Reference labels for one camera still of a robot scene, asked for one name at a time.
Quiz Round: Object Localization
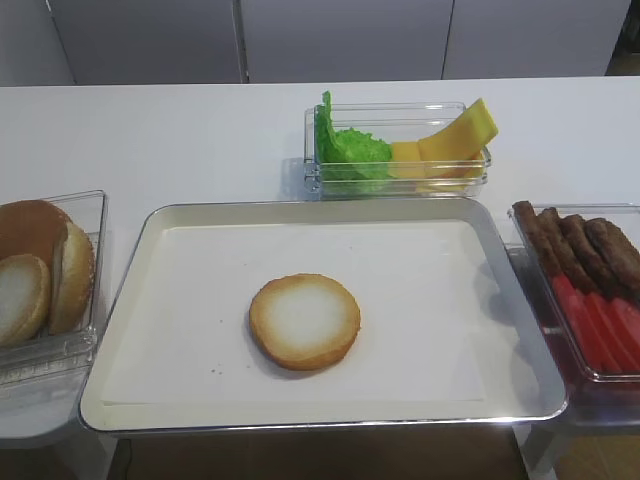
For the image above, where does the clear bin patties and tomato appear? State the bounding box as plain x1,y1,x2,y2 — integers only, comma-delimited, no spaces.
509,203,639,384

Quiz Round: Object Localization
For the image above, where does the long curved cheese slice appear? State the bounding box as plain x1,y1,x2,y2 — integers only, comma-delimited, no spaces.
417,98,499,179

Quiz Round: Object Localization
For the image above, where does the brown meat patty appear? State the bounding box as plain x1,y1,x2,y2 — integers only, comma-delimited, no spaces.
512,201,563,278
537,208,599,294
560,214,622,299
585,218,639,300

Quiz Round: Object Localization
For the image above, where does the upright bun half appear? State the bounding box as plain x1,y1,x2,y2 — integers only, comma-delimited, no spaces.
48,221,95,335

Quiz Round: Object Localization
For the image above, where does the front bun half cut-side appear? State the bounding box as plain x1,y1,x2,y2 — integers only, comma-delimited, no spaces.
1,254,51,347

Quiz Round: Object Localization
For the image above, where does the small yellow cheese slice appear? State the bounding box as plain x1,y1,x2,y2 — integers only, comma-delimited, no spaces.
389,141,425,180

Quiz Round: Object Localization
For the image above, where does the green lettuce leaf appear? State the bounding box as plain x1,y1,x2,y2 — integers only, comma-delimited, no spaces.
320,128,392,182
314,91,339,163

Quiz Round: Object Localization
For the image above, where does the brown top bun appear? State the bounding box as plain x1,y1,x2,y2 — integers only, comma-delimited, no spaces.
0,200,71,267

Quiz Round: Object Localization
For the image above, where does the red tomato slice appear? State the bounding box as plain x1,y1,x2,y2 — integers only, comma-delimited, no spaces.
552,275,620,374
616,299,639,333
585,293,639,374
605,298,639,363

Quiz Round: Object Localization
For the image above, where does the bottom bun on tray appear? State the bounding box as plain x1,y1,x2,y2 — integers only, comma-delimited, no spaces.
248,273,361,371

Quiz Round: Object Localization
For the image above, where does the clear bin with buns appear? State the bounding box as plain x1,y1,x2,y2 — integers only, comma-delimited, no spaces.
1,190,108,385

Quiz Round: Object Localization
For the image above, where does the clear bin lettuce and cheese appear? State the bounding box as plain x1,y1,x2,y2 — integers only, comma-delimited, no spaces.
304,93,498,200

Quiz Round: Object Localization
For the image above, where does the green lettuce leaf lying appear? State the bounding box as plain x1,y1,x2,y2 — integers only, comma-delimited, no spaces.
320,128,392,182

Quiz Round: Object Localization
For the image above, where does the silver metal baking tray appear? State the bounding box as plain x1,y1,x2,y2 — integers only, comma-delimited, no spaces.
80,198,567,434

